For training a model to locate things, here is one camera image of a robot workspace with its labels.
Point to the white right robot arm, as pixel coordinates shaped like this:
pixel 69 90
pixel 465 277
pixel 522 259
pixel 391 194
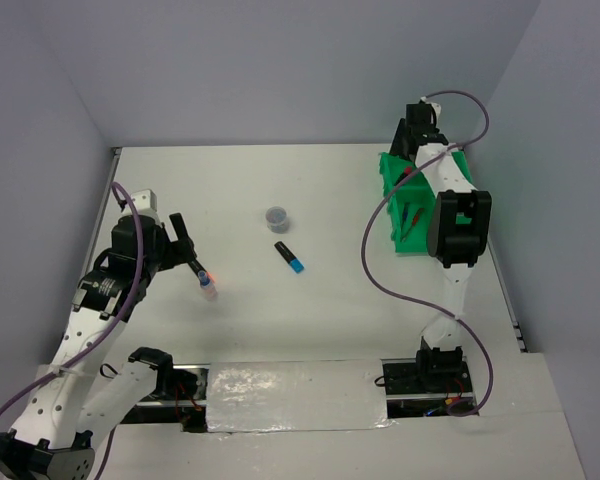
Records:
pixel 456 235

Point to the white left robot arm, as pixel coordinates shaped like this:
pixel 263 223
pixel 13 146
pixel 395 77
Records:
pixel 57 435

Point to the clear jar of pins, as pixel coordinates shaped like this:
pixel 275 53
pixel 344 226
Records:
pixel 277 220

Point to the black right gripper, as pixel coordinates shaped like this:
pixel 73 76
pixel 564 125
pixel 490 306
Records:
pixel 398 141

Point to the left aluminium table rail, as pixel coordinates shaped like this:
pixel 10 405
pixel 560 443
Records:
pixel 82 229

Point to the blue ballpoint pen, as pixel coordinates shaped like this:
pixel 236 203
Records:
pixel 405 215

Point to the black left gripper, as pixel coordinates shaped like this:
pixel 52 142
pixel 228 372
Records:
pixel 178 251

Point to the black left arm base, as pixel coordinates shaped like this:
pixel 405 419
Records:
pixel 183 406

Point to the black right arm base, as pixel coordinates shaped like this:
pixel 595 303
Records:
pixel 433 384

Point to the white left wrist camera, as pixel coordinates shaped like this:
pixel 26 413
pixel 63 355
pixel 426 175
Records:
pixel 145 202

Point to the pink cap black highlighter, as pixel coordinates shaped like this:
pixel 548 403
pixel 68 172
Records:
pixel 407 171

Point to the small clear glue bottle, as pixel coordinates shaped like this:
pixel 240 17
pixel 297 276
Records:
pixel 209 290

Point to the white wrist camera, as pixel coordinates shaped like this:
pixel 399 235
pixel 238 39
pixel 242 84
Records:
pixel 145 202
pixel 435 108

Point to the blue cap black highlighter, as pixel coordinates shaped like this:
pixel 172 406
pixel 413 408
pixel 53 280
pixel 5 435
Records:
pixel 289 257

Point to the silver tape sheet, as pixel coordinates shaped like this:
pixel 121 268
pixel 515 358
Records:
pixel 267 397

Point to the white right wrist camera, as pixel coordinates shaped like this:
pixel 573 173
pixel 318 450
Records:
pixel 435 108

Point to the green compartment organizer tray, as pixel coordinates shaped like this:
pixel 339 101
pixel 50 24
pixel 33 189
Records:
pixel 419 194

